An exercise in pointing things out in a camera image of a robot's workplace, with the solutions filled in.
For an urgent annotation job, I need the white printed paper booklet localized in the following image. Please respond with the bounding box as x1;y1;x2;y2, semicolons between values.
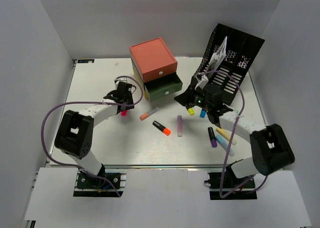
204;36;228;79

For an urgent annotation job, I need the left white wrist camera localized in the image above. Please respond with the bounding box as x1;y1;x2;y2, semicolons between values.
114;77;128;84

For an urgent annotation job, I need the yellow bottom drawer box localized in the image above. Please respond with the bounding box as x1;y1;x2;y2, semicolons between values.
133;69;149;100

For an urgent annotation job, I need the black yellow highlighter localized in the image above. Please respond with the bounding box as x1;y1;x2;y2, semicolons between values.
187;108;195;116

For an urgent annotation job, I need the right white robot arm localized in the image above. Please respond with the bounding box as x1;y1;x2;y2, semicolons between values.
175;84;296;187

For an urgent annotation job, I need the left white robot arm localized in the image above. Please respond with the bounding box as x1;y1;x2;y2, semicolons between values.
54;80;134;187

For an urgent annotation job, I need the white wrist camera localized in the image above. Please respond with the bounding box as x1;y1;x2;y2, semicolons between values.
114;77;128;84
195;73;209;92

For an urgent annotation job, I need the pink black highlighter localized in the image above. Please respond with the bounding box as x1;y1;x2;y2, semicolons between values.
120;110;128;116

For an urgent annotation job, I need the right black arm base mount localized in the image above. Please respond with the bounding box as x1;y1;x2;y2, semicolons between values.
204;168;257;200

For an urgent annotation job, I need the coral top drawer box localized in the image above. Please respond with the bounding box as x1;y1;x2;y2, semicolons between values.
129;38;178;83

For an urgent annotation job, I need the black purple highlighter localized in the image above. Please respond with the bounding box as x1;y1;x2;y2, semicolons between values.
207;127;218;148

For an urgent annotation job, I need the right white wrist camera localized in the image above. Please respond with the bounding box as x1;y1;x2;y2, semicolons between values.
195;73;209;92

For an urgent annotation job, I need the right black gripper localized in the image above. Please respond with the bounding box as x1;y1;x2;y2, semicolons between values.
174;85;212;111

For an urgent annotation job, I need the green drawer box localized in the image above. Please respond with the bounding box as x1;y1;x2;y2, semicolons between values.
131;61;183;101

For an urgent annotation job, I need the pastel purple highlighter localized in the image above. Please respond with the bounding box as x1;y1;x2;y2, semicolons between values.
177;115;183;137

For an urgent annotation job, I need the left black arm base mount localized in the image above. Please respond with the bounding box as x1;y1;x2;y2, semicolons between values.
73;169;127;198

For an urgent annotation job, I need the black orange highlighter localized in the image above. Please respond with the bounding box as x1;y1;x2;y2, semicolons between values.
152;121;171;136

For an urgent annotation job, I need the pastel yellow highlighter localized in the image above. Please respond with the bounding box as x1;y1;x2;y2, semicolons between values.
215;127;231;143

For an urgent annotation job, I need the black blue highlighter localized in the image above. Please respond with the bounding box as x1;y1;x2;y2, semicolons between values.
199;109;207;118

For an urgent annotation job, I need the black label sticker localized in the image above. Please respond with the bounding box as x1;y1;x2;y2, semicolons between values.
77;59;95;64

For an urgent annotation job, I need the pastel blue highlighter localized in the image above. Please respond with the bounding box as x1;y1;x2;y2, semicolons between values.
216;135;235;156

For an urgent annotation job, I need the black three-slot file holder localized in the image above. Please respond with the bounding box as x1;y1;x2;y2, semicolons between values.
196;24;265;105

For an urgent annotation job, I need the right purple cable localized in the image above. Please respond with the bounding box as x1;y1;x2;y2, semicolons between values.
197;71;267;198

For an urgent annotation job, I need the orange grey highlighter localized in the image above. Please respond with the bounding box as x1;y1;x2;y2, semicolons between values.
139;106;160;121

